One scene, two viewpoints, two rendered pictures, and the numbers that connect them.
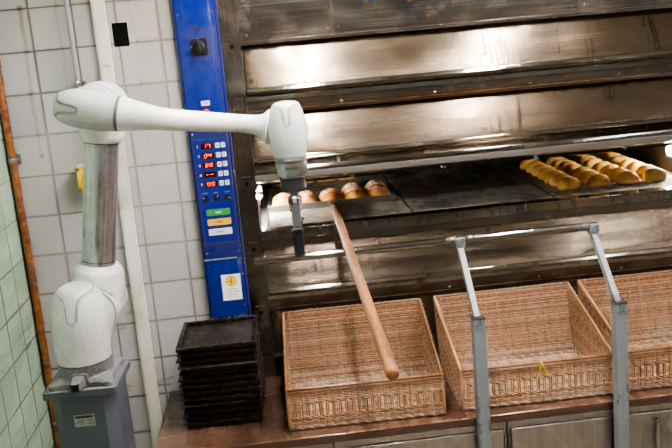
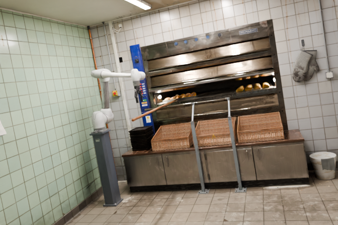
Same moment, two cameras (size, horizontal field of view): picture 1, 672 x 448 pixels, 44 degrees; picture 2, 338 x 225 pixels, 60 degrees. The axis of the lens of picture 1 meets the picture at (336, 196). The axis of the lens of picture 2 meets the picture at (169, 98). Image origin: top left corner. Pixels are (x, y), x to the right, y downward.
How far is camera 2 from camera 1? 1.90 m
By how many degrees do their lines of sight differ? 23
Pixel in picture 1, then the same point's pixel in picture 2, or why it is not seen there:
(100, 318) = (100, 118)
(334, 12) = (167, 49)
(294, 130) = (134, 75)
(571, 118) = (231, 71)
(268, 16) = (152, 52)
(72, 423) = (95, 140)
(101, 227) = (104, 100)
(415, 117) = (190, 74)
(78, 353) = (95, 125)
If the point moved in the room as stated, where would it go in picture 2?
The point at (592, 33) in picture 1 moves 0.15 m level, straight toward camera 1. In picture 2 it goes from (235, 47) to (230, 47)
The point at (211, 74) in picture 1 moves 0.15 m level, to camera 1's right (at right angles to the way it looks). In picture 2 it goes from (140, 67) to (148, 65)
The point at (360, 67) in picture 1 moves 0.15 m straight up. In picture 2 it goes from (174, 62) to (173, 52)
